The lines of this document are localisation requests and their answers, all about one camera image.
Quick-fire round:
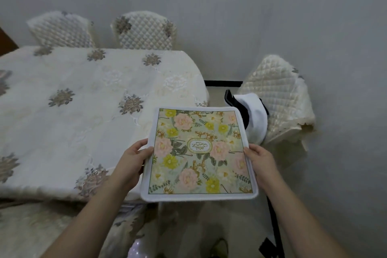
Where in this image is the person's left hand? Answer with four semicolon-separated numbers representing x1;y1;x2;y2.
113;139;155;190

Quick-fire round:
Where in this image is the person's right hand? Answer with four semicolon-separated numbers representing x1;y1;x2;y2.
243;144;284;192

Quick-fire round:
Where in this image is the floral print square mat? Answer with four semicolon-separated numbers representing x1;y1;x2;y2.
140;107;259;203

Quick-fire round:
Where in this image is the person's left forearm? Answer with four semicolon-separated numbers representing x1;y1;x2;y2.
41;175;135;258

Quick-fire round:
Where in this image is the person's right forearm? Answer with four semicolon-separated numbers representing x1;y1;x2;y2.
260;178;351;258

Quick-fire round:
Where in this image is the white and black bag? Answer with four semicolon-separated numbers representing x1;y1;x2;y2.
224;89;270;146

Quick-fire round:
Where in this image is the chair with quilted cream cover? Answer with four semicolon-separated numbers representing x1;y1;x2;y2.
237;55;317;150
110;10;178;51
27;10;96;48

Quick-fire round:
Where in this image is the black baseboard strip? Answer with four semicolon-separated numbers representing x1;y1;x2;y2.
204;80;243;88

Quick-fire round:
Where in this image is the cream floral embroidered tablecloth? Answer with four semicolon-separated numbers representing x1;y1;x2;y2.
0;46;210;204

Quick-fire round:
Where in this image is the person's green shoe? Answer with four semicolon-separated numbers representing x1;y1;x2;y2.
209;238;229;258

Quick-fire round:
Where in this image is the chair with embroidered cream cover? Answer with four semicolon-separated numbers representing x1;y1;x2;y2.
0;200;158;258

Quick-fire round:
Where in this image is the brown wooden furniture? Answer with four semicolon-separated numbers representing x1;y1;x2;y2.
0;26;19;56

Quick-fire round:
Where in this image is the black strap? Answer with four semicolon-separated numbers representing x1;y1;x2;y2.
258;196;285;258

